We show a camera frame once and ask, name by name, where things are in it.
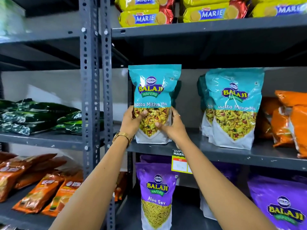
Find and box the person's right hand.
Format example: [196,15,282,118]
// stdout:
[155,106,190,143]

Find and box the person's left hand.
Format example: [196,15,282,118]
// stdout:
[120,105,148,140]

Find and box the teal snack mix pouch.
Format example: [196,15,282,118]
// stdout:
[171,80,182,108]
[128,64,182,145]
[205,68,265,150]
[197,74,215,137]

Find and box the person's right forearm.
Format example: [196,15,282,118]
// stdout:
[177,136,277,230]

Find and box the person's left forearm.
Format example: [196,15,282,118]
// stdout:
[49,136,132,230]

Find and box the gold wristwatch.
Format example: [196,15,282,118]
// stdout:
[112,132,133,148]

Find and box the purple snack pouch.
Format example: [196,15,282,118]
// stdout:
[140,154,172,165]
[248,175,307,230]
[136,162,179,230]
[200,161,242,221]

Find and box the yellow shelf price tag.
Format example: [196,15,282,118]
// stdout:
[171,149,193,175]

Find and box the grey metal shelving rack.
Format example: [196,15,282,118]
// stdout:
[100,0,307,230]
[0,0,101,230]

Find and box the yellow biscuit packet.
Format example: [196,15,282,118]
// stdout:
[179,1,248,23]
[119,8,175,28]
[249,0,307,18]
[115,0,176,12]
[180,0,246,8]

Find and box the orange snack packet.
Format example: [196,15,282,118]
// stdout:
[275,90,307,107]
[271,107,295,148]
[255,97,281,140]
[288,105,307,159]

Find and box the pile of dark green packets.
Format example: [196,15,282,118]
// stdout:
[0,98,105,136]

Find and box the pile of orange-brown flat packets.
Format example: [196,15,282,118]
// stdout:
[0,151,84,217]

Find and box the pale green translucent packet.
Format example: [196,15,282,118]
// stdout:
[0,0,26,37]

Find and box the orange-brown packet behind post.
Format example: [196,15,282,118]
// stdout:
[114,172,128,202]

